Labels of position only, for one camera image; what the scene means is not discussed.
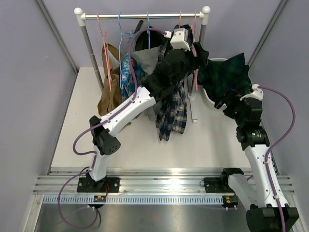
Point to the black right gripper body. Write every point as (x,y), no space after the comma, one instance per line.
(234,108)

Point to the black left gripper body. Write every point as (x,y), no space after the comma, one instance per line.
(189,63)

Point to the grey skirt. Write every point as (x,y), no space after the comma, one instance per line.
(147,58)

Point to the dark green plaid skirt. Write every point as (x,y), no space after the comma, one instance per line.
(219,77)

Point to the pink wire hanger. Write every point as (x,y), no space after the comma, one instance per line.
(180,19)
(106,52)
(193,27)

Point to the blue wire hanger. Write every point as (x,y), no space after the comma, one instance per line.
(119,48)
(148,32)

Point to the blue floral skirt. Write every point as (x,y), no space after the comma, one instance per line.
(127,79)

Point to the navy white plaid skirt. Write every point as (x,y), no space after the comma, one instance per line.
(172,115)

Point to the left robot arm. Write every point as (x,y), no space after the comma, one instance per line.
(104,139)

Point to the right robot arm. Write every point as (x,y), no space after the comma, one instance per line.
(267,209)

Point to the tan brown skirt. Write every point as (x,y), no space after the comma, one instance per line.
(110,100)

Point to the metal clothes rack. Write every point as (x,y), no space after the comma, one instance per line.
(144,16)

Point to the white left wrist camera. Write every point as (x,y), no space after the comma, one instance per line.
(179,39)

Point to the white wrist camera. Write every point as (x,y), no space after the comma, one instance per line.
(179,39)
(256,93)

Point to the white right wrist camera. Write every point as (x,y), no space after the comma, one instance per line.
(256,93)

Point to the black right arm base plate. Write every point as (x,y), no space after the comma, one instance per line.
(216,185)

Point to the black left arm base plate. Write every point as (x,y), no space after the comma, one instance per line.
(108,184)

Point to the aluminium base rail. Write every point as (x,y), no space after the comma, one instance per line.
(173,181)

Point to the white slotted cable duct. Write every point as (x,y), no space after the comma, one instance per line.
(135,199)

